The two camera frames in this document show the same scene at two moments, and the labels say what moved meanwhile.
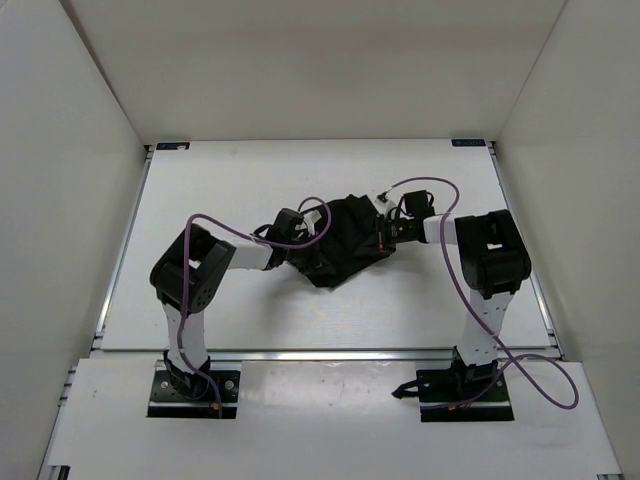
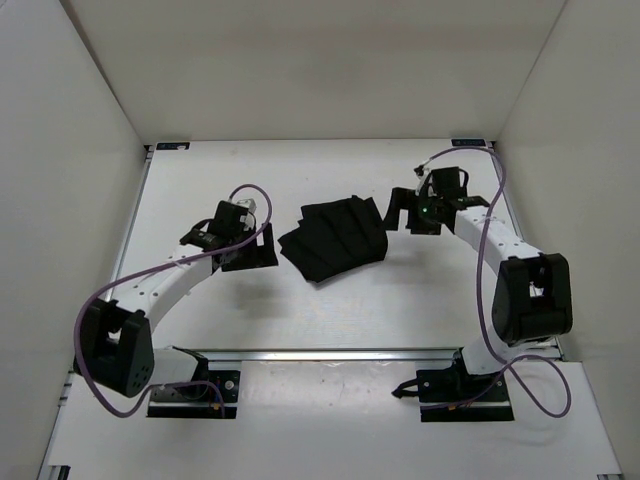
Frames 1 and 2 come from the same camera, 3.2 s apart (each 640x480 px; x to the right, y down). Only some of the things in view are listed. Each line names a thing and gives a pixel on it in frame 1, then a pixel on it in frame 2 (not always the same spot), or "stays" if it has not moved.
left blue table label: x=172 y=145 stays
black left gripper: x=315 y=253 → x=259 y=256
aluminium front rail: x=304 y=355 stays
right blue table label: x=468 y=142 stays
